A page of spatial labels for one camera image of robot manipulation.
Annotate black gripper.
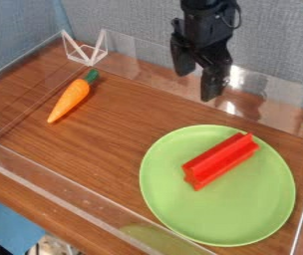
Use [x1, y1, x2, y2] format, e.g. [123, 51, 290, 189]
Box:
[170, 3, 241, 102]

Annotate red rectangular block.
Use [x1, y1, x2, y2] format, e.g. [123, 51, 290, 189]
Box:
[182, 132, 259, 191]

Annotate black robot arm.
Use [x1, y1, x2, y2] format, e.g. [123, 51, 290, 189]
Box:
[170, 0, 242, 102]

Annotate orange toy carrot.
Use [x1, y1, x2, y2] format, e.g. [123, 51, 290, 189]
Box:
[47, 70, 100, 124]

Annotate black cable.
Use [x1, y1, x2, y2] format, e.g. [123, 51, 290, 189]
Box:
[218, 0, 243, 30]

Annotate clear acrylic enclosure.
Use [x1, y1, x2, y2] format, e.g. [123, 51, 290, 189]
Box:
[0, 31, 303, 255]

